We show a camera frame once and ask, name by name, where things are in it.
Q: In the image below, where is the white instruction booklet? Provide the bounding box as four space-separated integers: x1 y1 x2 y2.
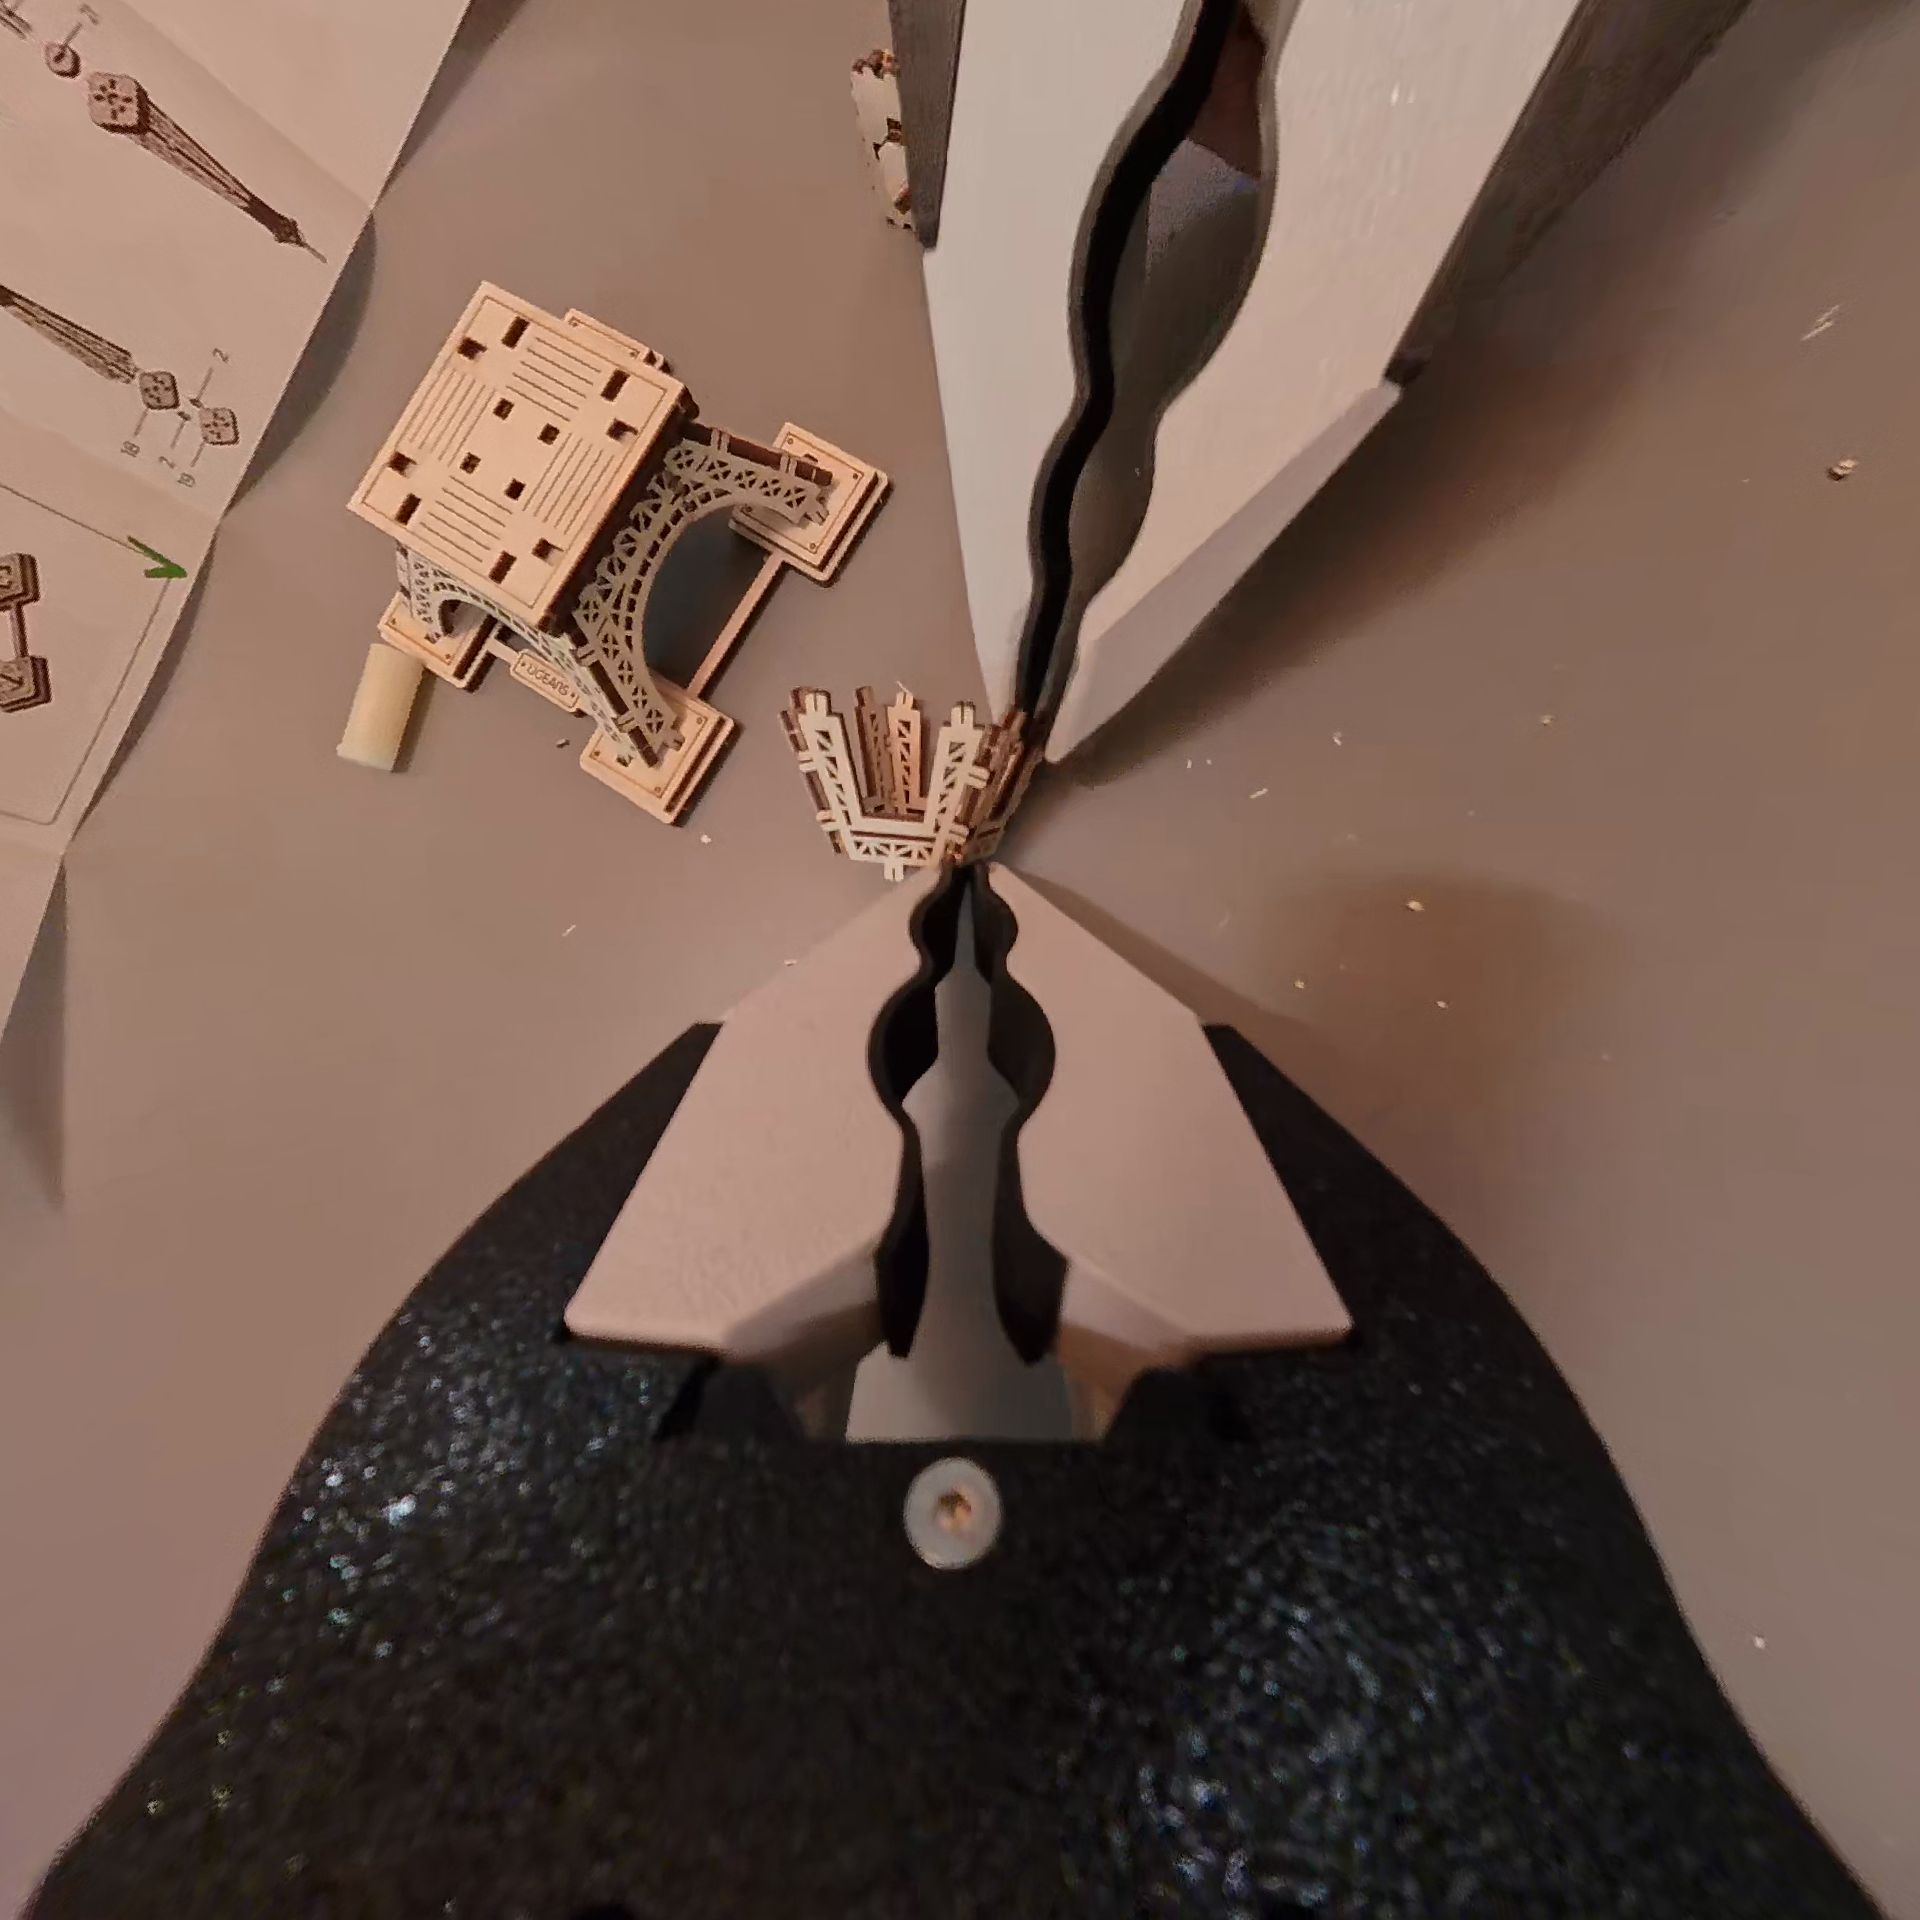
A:
0 0 473 1037

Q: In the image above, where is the wooden tower base model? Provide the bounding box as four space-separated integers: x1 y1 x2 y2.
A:
348 279 889 824

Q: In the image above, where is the wooden tower section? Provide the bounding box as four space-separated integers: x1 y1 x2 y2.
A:
780 680 1038 880

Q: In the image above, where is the wooden tower spire model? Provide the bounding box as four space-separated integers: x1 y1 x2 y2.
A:
850 48 922 233

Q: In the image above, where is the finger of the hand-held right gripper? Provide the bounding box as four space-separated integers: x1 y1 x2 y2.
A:
1041 0 1586 760
920 0 1210 718

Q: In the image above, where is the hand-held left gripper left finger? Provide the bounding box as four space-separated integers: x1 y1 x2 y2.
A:
566 870 950 1396

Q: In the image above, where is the cream wax stick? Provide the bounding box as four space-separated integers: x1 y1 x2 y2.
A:
336 641 425 774

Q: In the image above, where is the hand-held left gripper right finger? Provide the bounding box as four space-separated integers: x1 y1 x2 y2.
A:
972 867 1355 1404

